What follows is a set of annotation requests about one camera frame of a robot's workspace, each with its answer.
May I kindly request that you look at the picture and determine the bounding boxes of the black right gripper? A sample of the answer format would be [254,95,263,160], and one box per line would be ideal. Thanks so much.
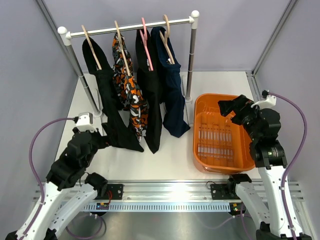
[218,94,265,142]

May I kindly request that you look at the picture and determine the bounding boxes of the black shorts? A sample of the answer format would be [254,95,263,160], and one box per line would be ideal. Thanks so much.
[82,38,144,153]
[135,29,163,153]

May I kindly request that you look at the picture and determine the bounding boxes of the navy blue shorts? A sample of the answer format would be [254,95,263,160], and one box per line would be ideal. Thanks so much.
[151,26,190,138]

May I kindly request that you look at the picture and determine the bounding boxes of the orange camouflage shorts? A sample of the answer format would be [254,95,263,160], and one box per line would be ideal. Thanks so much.
[112,33,149,141]

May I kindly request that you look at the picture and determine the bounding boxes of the pink hanger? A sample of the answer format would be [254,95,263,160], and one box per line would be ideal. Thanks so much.
[139,17,154,72]

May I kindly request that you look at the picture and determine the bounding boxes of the beige hanger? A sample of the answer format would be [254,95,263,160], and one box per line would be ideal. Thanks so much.
[81,24,102,70]
[114,20,131,76]
[159,14,175,65]

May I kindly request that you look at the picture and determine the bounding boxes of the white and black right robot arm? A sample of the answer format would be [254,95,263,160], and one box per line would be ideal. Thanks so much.
[218,91,312,240]

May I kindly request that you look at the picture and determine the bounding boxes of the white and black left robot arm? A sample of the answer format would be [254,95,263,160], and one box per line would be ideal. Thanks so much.
[6,127,108,240]

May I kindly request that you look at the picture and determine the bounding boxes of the orange plastic basket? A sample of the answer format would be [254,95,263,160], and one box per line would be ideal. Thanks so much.
[193,93,255,175]

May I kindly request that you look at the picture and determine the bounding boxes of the silver clothes rack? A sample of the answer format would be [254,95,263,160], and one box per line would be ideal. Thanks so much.
[57,10,200,118]

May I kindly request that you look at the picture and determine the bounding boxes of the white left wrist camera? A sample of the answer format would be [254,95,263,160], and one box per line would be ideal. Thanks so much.
[72,112,99,133]

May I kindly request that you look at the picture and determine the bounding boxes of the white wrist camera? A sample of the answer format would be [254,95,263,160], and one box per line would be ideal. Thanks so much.
[251,90,277,110]
[72,112,99,133]

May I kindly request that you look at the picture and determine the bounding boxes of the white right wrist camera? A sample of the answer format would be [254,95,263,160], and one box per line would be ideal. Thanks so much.
[251,90,277,110]

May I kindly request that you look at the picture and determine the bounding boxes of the purple floor cable left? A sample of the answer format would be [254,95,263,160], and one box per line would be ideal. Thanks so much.
[65,213,108,240]

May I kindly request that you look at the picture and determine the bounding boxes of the purple floor cable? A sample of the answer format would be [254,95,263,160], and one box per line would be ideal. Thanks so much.
[65,213,108,240]
[197,212,253,240]

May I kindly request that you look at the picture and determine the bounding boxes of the aluminium mounting rail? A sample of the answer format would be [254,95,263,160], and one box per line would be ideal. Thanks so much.
[32,180,306,202]

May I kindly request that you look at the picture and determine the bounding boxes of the white slotted cable duct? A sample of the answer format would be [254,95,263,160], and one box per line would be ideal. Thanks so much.
[82,202,231,213]

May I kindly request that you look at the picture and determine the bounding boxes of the purple floor cable right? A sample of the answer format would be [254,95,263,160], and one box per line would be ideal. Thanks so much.
[197,212,253,240]

